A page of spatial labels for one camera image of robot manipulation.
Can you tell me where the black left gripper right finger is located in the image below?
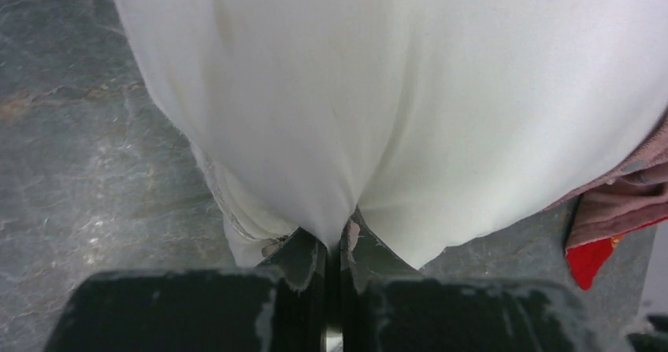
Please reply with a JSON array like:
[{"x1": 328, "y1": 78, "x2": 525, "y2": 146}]
[{"x1": 340, "y1": 210, "x2": 599, "y2": 351}]

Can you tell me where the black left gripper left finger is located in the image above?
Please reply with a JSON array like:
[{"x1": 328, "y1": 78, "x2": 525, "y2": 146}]
[{"x1": 45, "y1": 230, "x2": 326, "y2": 351}]

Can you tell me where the white pillow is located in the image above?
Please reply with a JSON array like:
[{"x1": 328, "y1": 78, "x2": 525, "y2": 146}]
[{"x1": 114, "y1": 0, "x2": 667, "y2": 268}]

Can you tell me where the pink red patterned pillowcase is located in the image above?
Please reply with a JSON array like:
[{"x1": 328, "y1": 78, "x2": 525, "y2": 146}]
[{"x1": 548, "y1": 116, "x2": 667, "y2": 291}]

